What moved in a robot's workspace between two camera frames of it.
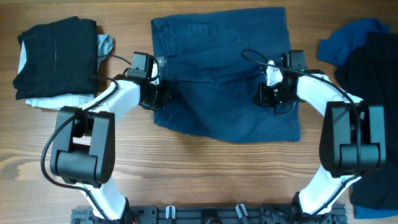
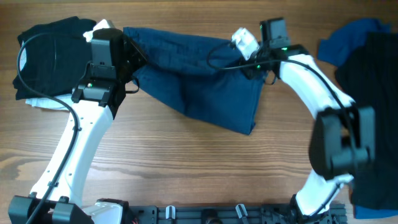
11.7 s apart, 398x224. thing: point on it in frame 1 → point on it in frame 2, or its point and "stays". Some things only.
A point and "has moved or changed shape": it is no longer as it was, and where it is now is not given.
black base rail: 213,214 stays
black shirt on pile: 370,72 stays
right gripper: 262,98 → 250,71
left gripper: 166,96 → 130,46
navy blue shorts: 211,63 has moved or changed shape
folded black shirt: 61,59 stays
